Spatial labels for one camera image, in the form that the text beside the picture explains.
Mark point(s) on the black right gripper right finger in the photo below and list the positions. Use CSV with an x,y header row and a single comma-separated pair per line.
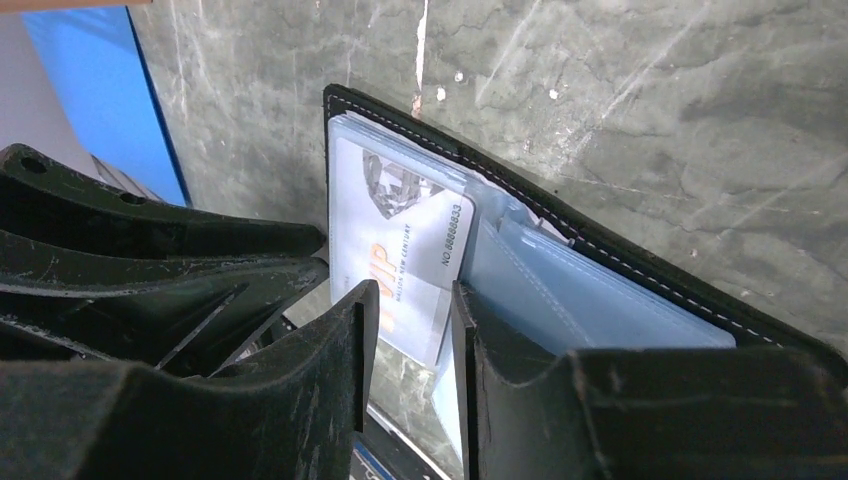
x,y
749,413

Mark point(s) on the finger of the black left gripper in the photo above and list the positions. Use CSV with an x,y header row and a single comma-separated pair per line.
x,y
46,201
186,316

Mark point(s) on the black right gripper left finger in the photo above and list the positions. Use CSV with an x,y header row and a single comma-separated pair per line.
x,y
289,411

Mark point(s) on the black leather card holder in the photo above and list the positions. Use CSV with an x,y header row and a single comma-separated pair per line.
x,y
554,275

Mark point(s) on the white VIP card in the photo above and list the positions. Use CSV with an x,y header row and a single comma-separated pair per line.
x,y
398,219

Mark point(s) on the orange mesh file organizer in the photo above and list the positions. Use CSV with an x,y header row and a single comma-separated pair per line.
x,y
23,6

